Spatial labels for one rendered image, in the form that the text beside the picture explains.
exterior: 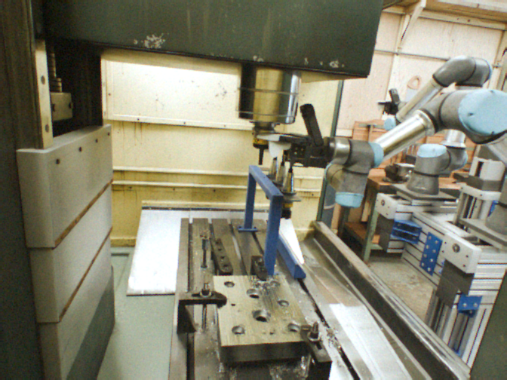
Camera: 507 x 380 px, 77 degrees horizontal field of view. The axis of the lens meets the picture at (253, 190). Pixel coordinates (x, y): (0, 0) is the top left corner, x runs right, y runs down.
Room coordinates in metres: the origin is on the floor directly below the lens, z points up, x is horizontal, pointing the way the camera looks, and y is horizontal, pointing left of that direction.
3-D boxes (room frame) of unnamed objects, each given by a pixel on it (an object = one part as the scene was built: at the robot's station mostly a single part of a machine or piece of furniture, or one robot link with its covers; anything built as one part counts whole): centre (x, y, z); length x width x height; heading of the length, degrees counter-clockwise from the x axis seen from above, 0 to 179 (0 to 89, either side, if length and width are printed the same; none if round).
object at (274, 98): (0.85, -0.01, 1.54); 0.16 x 0.16 x 0.12
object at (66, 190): (0.75, 0.42, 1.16); 0.48 x 0.05 x 0.51; 12
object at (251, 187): (1.48, 0.01, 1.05); 0.10 x 0.05 x 0.30; 102
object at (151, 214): (1.48, 0.12, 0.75); 0.89 x 0.70 x 0.26; 102
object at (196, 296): (0.75, 0.11, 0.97); 0.13 x 0.03 x 0.15; 102
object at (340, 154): (0.89, -0.21, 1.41); 0.08 x 0.05 x 0.08; 13
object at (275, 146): (0.82, -0.04, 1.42); 0.09 x 0.03 x 0.06; 116
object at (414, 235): (1.45, -0.75, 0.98); 0.09 x 0.09 x 0.09; 10
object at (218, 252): (1.08, 0.10, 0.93); 0.26 x 0.05 x 0.06; 17
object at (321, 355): (0.62, -0.18, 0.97); 0.13 x 0.03 x 0.15; 12
